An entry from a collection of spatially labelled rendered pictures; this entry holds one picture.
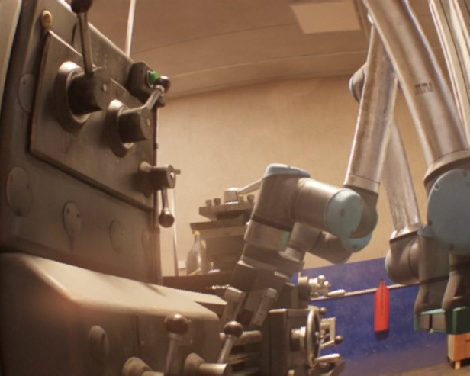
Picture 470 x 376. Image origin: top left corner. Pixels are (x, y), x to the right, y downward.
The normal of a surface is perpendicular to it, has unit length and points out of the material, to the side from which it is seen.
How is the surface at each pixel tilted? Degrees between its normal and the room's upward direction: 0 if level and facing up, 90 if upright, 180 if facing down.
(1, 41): 90
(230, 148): 90
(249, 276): 97
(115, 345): 90
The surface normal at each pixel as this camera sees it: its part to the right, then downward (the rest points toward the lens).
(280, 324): -0.31, -0.22
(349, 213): 0.71, 0.23
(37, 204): 0.95, -0.11
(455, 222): -0.55, -0.10
